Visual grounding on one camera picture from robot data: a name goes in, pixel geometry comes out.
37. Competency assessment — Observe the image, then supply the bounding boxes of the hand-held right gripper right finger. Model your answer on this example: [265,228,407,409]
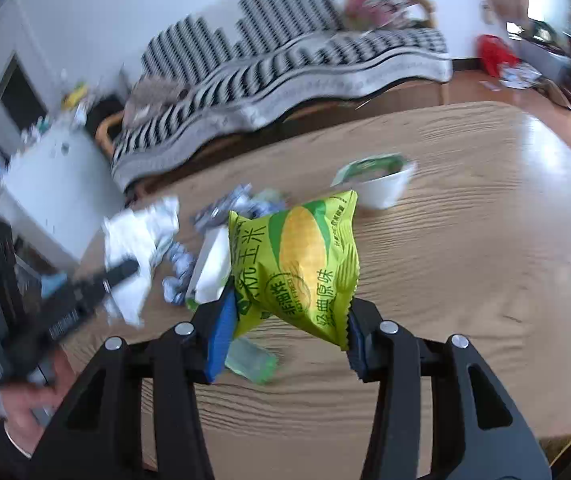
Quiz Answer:
[346,299,553,480]

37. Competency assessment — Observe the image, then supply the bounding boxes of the grey brown cushion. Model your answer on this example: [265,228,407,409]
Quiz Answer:
[125,75,191,126]

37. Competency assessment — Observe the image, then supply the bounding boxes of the scattered papers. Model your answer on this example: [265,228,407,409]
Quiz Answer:
[500,62,546,91]

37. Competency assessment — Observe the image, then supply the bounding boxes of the yellow object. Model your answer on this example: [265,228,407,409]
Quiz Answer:
[62,85,88,111]

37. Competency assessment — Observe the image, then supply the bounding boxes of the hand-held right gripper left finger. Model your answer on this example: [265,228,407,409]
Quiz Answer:
[28,280,240,480]

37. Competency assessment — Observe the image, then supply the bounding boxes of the crumpled blue white wrapper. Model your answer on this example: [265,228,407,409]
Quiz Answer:
[162,241,197,306]

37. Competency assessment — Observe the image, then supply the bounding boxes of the white cabinet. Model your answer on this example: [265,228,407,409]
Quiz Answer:
[0,120,126,271]

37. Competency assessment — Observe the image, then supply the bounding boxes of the white paper bowl green lid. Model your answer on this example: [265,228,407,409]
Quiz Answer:
[330,154,419,211]

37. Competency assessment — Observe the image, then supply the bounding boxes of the red bag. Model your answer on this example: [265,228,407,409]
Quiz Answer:
[478,35,519,78]

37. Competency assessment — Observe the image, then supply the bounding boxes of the translucent green wrapper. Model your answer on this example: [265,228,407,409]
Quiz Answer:
[225,337,280,386]

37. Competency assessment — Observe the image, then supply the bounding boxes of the white green packet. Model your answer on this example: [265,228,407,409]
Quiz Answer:
[185,225,233,311]

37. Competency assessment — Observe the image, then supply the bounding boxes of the wooden sofa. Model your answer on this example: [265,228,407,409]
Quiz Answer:
[96,0,451,196]

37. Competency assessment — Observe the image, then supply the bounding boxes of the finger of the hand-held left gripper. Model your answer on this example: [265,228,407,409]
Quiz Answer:
[68,258,140,306]

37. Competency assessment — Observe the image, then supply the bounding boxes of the person's left hand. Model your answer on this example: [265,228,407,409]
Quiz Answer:
[2,352,73,458]

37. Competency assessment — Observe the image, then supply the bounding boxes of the white tissue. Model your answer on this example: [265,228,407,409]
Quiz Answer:
[102,196,181,328]

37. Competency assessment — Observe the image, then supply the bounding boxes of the crumpled silver wrapper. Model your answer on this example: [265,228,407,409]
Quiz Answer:
[192,184,286,233]

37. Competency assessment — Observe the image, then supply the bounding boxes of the pink printed bag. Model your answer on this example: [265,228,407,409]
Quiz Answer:
[343,0,419,31]

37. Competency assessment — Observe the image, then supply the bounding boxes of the yellow green corn snack bag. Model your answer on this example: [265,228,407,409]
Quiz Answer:
[228,190,361,352]

